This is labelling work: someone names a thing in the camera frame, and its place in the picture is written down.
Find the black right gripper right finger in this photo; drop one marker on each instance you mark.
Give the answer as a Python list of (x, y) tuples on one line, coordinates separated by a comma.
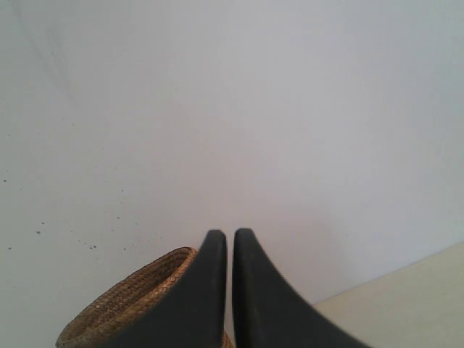
[(267, 311)]

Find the brown woven wicker basket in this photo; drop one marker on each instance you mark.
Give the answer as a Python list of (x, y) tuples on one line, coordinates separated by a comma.
[(127, 301)]

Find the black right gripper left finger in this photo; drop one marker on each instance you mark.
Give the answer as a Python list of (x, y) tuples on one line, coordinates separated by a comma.
[(192, 313)]

